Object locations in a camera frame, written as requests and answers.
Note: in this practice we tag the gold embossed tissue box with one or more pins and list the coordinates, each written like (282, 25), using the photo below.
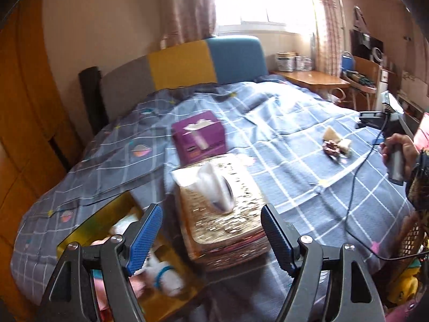
(231, 234)

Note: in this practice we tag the wooden wardrobe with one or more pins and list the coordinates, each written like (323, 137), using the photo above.
(23, 107)

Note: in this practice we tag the white tissue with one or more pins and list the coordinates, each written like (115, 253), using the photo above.
(207, 181)

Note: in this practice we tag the white plush toy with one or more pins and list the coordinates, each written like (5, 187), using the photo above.
(167, 278)

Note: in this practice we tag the yellow plush toy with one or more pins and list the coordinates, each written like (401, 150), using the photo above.
(404, 286)

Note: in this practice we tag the brown satin scrunchie headband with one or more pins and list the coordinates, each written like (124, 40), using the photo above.
(330, 148)

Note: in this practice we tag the black monitor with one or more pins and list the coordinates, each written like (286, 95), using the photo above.
(367, 45)

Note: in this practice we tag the window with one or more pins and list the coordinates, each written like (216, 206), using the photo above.
(264, 0)

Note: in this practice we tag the purple carton box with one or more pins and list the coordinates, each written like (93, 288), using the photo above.
(197, 141)

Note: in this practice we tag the pink fluffy sock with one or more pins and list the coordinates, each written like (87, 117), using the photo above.
(100, 286)

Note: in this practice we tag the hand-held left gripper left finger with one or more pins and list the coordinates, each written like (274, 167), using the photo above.
(144, 238)

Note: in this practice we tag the wicker basket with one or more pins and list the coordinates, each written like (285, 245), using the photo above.
(414, 241)

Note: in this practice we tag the grey yellow blue headboard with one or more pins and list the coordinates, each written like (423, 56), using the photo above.
(181, 63)

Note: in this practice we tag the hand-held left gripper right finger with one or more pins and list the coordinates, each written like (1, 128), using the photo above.
(278, 238)

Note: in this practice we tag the wooden side table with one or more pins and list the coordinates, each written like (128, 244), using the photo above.
(311, 78)

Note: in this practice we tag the small white boxes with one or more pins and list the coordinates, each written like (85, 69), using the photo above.
(304, 63)

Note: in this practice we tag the black bed post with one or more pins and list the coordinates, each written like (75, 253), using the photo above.
(94, 100)

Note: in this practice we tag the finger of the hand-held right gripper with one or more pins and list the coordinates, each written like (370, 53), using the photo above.
(370, 119)

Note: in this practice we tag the yellow box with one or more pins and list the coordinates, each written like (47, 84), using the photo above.
(100, 214)

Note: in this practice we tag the person's right hand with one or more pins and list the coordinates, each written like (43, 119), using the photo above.
(407, 151)

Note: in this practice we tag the pink patterned curtain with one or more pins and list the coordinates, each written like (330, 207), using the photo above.
(330, 23)
(187, 6)

